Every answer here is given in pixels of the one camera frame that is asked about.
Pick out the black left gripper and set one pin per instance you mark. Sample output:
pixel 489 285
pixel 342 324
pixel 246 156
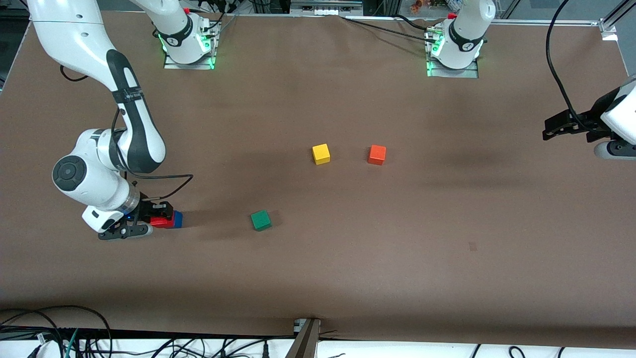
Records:
pixel 590 119

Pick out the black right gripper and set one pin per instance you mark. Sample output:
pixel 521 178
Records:
pixel 148 208

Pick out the red wooden block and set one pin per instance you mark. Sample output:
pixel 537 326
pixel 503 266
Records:
pixel 161 223

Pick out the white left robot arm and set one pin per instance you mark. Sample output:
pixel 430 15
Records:
pixel 467 30

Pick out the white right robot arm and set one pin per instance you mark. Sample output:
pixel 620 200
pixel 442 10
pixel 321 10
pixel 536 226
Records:
pixel 79 40

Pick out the blue wooden block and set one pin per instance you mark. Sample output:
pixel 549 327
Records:
pixel 178 220

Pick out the green wooden block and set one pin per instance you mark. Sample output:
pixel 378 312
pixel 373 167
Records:
pixel 261 220

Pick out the yellow wooden block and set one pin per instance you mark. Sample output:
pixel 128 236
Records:
pixel 321 154

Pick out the orange wooden block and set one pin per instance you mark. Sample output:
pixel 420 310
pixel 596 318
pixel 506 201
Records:
pixel 377 154

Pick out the white power strip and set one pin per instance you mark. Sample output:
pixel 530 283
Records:
pixel 325 6

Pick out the white desk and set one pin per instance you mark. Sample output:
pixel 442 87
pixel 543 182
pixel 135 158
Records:
pixel 397 351

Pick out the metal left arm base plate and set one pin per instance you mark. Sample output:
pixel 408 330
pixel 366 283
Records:
pixel 472 73

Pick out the aluminium table edge rail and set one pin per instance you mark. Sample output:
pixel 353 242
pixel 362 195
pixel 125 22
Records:
pixel 546 22

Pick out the aluminium corner bracket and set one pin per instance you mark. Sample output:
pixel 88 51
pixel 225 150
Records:
pixel 608 30

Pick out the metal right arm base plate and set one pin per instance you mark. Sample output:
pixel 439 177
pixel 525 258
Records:
pixel 211 49

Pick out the aluminium frame post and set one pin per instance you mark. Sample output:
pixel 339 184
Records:
pixel 304 340

